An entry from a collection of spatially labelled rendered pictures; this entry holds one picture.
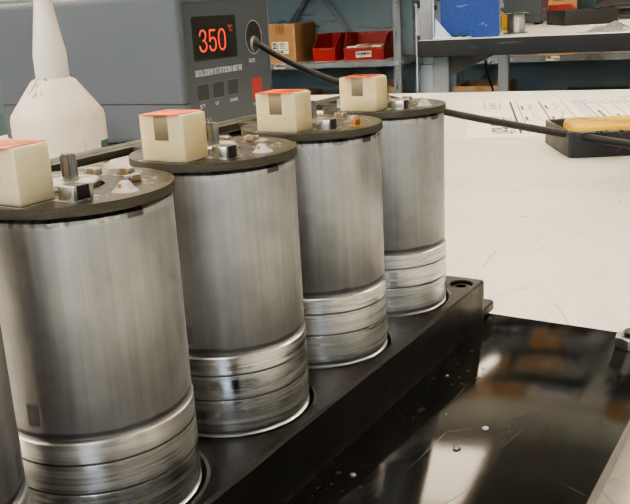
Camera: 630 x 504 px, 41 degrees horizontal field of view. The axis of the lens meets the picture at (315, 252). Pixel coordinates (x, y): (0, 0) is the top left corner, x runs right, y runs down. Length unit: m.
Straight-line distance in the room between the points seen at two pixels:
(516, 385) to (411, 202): 0.04
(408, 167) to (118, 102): 0.40
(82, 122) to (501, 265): 0.15
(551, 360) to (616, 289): 0.08
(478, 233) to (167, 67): 0.27
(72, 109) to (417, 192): 0.17
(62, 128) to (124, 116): 0.24
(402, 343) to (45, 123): 0.19
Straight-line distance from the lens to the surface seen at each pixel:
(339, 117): 0.16
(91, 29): 0.56
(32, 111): 0.31
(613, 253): 0.29
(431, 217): 0.17
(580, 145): 0.46
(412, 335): 0.16
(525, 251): 0.29
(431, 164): 0.17
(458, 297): 0.18
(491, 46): 2.08
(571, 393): 0.16
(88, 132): 0.31
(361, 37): 4.79
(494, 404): 0.16
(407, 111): 0.16
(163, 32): 0.52
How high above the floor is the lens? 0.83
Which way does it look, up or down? 16 degrees down
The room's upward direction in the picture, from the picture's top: 3 degrees counter-clockwise
